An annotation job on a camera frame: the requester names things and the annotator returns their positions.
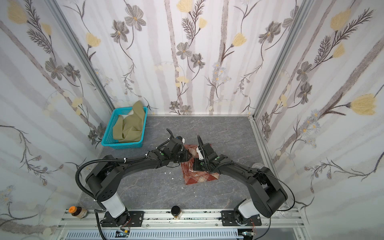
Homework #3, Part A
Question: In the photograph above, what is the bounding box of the red plaid wool skirt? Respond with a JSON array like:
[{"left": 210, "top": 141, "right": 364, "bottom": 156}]
[{"left": 181, "top": 145, "right": 219, "bottom": 185}]

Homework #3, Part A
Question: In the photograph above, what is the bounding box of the olive green skirt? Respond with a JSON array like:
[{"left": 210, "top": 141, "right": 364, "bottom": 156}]
[{"left": 113, "top": 101, "right": 146, "bottom": 143}]

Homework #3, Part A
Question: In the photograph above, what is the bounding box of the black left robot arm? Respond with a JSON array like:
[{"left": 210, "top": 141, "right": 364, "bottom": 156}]
[{"left": 75, "top": 137, "right": 192, "bottom": 227}]

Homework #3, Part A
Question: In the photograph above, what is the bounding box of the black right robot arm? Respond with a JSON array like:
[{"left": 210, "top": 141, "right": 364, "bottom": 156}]
[{"left": 194, "top": 136, "right": 293, "bottom": 226}]

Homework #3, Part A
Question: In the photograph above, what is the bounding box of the clear tape roll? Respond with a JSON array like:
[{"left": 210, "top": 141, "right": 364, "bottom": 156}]
[{"left": 252, "top": 163, "right": 265, "bottom": 169}]

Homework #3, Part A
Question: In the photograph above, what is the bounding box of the black knob jar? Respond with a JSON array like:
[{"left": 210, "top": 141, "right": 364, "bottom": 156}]
[{"left": 171, "top": 206, "right": 182, "bottom": 219}]

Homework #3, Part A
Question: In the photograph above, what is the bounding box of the teal plastic basket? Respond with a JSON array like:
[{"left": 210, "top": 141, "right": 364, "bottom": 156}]
[{"left": 101, "top": 107, "right": 148, "bottom": 150}]

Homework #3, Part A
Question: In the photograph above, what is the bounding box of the orange capped bottle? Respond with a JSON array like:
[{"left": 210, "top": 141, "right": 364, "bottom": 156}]
[{"left": 69, "top": 206, "right": 88, "bottom": 219}]

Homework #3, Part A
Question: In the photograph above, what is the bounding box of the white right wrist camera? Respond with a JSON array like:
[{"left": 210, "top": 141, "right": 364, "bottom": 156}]
[{"left": 196, "top": 147, "right": 204, "bottom": 160}]

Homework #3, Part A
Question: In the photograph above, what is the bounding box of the aluminium front rail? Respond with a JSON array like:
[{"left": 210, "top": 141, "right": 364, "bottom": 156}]
[{"left": 53, "top": 209, "right": 310, "bottom": 240}]

